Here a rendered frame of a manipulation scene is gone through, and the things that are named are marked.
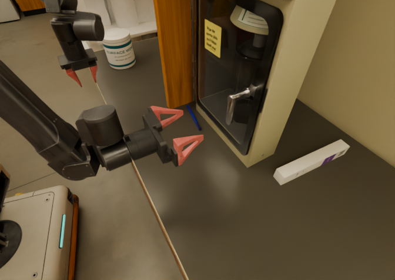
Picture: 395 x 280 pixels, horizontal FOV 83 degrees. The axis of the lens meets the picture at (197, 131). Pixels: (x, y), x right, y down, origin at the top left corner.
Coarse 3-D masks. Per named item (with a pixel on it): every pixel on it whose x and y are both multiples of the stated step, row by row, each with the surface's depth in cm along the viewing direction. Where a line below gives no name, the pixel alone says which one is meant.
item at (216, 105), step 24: (216, 0) 50; (240, 0) 44; (216, 24) 54; (240, 24) 46; (264, 24) 41; (240, 48) 49; (264, 48) 43; (216, 72) 62; (240, 72) 52; (264, 72) 45; (216, 96) 67; (216, 120) 73; (240, 120) 60; (240, 144) 65
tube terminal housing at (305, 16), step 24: (264, 0) 40; (288, 0) 36; (312, 0) 37; (288, 24) 38; (312, 24) 41; (288, 48) 42; (312, 48) 46; (288, 72) 47; (288, 96) 54; (264, 120) 55; (264, 144) 64
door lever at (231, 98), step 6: (246, 90) 52; (228, 96) 51; (234, 96) 51; (240, 96) 52; (246, 96) 53; (228, 102) 52; (234, 102) 52; (228, 108) 53; (234, 108) 53; (228, 114) 54; (228, 120) 56
